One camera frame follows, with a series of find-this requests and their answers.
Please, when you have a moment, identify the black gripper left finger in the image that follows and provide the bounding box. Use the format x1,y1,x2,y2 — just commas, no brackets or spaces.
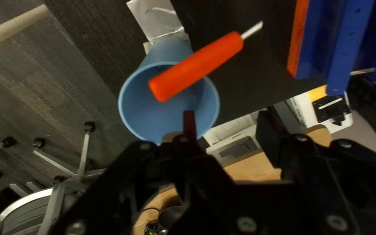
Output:
183,109,197,141

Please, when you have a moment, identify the blue and orange tool rack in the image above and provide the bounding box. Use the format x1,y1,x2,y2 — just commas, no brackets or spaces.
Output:
286,0,376,95

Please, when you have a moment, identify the large blue plastic cup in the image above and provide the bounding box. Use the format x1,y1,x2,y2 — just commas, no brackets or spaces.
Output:
117,38,221,143

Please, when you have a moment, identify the office chair base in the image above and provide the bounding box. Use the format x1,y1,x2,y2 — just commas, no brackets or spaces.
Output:
0,121,111,235

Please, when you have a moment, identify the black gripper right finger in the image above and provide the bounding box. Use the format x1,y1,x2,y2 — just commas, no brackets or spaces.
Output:
256,111,288,168

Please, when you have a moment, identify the orange handled screwdriver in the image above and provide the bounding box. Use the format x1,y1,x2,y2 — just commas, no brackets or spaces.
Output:
149,21,264,102

